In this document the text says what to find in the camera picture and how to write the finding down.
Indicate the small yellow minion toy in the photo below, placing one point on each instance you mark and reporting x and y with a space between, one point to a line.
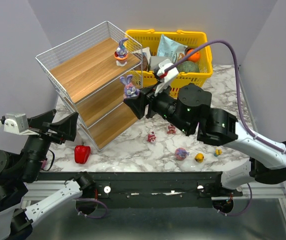
217 152

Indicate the red bell pepper toy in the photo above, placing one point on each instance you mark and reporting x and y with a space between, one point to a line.
81 154

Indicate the light blue snack bag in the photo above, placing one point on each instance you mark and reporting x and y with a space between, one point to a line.
170 49

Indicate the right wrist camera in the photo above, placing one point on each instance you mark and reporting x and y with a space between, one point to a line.
165 74

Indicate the white bottle black cap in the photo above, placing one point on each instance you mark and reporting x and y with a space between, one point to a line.
71 144

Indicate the purple bunny sundae toy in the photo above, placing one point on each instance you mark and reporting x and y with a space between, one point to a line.
121 53

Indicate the green melon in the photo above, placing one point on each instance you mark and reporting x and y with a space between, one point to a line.
188 67

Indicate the pink round toy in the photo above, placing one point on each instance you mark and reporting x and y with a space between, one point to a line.
44 162

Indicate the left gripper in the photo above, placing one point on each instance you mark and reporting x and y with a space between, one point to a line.
51 130

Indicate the yellow plastic basket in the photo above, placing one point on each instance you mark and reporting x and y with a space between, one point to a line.
193 39

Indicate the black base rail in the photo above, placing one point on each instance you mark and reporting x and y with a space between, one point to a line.
158 189

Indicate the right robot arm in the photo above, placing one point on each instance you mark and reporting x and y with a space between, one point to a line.
191 113

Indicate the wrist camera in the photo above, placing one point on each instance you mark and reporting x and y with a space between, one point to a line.
165 74
17 123

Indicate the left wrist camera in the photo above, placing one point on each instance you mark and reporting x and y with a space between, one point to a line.
17 123

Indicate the white wire wooden shelf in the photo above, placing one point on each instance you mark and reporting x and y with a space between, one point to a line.
84 72

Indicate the orange fruit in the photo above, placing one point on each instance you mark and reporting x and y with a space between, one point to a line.
195 57

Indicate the grey box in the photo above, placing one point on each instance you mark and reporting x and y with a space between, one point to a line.
154 61

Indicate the red bear toy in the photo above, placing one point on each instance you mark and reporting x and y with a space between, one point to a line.
151 137

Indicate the red strawberry cake toy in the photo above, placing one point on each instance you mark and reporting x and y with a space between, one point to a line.
171 129

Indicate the yellow duck toy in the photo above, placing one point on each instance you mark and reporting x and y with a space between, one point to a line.
199 158

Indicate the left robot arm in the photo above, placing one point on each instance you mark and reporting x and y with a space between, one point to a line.
19 169

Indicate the brown round container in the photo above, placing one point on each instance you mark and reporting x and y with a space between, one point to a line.
145 63

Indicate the purple pink donut toy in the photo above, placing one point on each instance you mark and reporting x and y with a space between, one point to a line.
181 154

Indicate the purple bunny donut toy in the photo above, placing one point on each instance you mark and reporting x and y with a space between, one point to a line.
130 90

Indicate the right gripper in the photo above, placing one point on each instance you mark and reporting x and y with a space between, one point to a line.
149 105

